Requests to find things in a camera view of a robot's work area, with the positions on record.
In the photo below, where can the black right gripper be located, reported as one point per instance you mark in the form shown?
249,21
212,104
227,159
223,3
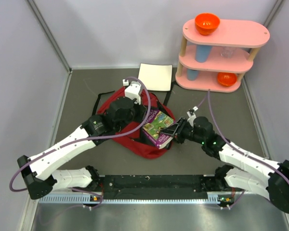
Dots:
175,129

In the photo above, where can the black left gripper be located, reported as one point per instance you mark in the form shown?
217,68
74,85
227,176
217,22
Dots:
141,110

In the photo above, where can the purple Treehouse book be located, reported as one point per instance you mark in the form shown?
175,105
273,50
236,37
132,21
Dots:
159,130

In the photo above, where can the red student backpack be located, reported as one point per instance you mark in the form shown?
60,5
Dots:
147,142

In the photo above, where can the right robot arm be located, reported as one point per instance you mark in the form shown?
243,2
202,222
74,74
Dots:
245,170

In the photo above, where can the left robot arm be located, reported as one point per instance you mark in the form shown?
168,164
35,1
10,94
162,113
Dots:
41,172

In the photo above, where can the blue cup bottom shelf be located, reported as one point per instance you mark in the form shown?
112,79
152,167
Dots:
192,74

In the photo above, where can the blue cup shelf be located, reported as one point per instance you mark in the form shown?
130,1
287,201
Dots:
192,74
202,53

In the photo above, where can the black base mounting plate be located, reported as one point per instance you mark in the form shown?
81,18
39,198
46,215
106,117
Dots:
151,187

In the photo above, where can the orange bowl bottom shelf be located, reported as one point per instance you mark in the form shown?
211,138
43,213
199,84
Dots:
226,79

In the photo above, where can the orange bowl shelf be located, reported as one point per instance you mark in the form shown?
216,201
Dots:
206,23
226,79

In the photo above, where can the pink three-tier shelf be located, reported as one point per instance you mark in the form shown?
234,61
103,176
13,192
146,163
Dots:
218,61

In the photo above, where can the blue cup middle shelf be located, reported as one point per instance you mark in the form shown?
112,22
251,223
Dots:
202,53

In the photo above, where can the clear glass cup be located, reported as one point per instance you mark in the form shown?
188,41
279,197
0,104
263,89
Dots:
227,52

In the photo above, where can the orange bowl top shelf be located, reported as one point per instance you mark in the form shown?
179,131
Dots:
206,23

